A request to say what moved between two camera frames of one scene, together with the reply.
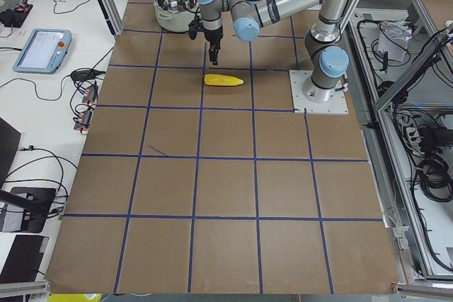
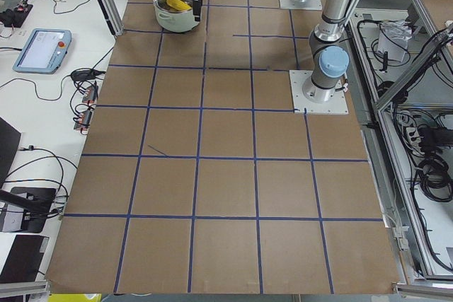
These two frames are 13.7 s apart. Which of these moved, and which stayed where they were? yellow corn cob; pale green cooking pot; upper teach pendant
Moved: yellow corn cob
Stayed: pale green cooking pot; upper teach pendant
